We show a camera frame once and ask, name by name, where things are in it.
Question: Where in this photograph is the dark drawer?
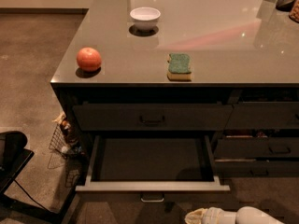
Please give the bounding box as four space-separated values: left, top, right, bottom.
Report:
216 161 299 177
226 102 299 130
76 137 230 203
214 137 299 159
73 104 233 131

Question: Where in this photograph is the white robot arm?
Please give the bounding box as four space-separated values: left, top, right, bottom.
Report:
184 206 284 224

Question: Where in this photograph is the dark top drawer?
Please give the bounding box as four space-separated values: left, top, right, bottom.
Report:
73 104 233 131

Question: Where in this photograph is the green and yellow sponge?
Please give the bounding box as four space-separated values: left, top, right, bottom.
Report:
167 53 192 81

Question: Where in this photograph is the orange round fruit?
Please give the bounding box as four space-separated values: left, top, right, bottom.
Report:
77 47 102 72

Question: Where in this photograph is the black chair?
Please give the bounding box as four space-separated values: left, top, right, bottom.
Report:
0 131 34 195

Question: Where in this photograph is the white ceramic bowl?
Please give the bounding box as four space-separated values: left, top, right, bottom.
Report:
130 7 161 31

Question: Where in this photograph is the wire basket with items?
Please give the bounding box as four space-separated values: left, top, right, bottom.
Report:
50 112 82 157

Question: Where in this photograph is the black floor cable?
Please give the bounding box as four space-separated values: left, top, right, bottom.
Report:
12 178 52 213

